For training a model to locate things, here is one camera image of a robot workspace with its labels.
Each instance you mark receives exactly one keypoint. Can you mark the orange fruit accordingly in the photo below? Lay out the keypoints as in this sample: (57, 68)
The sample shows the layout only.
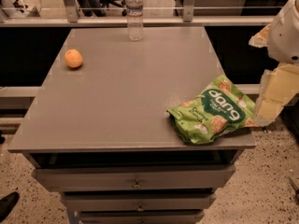
(73, 58)

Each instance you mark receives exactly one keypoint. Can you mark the grey bottom drawer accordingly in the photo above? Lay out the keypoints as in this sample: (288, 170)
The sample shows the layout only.
(146, 217)

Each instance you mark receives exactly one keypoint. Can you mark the clear plastic water bottle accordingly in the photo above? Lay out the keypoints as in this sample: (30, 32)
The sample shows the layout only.
(134, 17)

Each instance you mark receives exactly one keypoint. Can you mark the grey top drawer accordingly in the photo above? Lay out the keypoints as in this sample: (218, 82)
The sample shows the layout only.
(134, 178)

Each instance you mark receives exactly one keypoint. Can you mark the grey middle drawer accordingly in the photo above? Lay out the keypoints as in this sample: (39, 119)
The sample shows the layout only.
(138, 202)

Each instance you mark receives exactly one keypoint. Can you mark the person legs dark trousers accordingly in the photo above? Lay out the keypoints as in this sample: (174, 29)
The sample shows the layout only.
(91, 7)

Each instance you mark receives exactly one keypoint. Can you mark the green rice chip bag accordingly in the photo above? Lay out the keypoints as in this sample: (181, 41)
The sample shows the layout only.
(219, 109)

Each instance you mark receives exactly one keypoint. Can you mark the black shoe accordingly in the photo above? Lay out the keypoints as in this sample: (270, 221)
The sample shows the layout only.
(7, 204)

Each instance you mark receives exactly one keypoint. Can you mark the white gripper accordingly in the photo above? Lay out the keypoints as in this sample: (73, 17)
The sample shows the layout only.
(285, 37)

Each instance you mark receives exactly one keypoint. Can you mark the grey drawer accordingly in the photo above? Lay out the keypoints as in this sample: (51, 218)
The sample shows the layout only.
(146, 217)
(134, 178)
(138, 202)

